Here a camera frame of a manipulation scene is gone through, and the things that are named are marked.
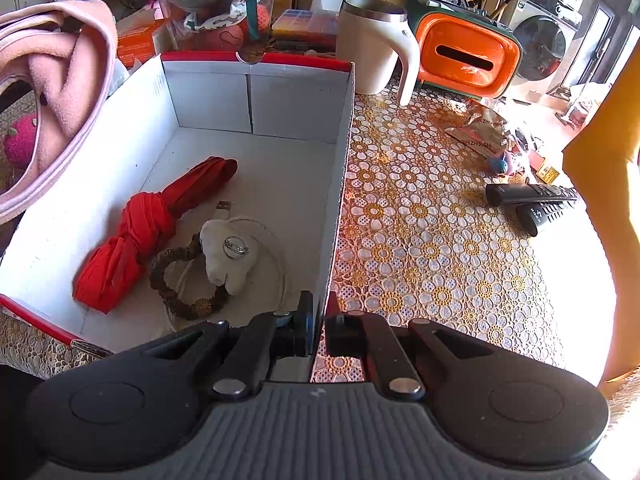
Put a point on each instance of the white cardboard box red rim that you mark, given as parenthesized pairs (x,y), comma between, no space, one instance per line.
(295,170)

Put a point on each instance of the foil snack bag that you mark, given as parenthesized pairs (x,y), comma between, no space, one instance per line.
(480,130)

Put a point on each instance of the red cloth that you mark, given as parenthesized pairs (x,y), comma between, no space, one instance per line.
(145,220)

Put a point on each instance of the orange tissue box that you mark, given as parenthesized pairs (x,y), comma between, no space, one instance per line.
(137,42)

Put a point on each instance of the blue and pink toy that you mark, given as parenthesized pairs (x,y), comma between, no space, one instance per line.
(501,164)

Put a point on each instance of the washing machine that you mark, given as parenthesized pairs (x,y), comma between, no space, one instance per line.
(542,30)

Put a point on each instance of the black remote control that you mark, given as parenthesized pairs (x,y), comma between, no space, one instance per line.
(547,217)
(530,193)

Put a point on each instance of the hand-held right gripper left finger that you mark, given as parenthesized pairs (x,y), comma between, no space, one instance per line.
(305,330)

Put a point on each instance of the clear bead organiser box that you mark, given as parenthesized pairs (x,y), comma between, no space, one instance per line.
(307,25)

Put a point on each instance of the plastic-wrapped fruit basket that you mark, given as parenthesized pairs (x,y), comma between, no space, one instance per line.
(210,5)

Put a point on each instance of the small yellow box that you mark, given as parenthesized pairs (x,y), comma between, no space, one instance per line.
(548,174)

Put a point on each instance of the white plush brooch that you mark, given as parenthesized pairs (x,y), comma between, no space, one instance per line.
(225,260)

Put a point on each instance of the orange and green tissue holder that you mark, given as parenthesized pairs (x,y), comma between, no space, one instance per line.
(465,55)

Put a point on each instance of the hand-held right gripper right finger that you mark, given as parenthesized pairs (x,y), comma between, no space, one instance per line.
(336,335)

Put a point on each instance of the yellow chair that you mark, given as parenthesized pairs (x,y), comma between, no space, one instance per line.
(615,185)

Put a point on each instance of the white mug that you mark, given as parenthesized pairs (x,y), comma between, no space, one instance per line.
(365,45)

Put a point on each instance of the pink plush fruit toy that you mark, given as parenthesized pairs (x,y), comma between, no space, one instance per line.
(20,142)

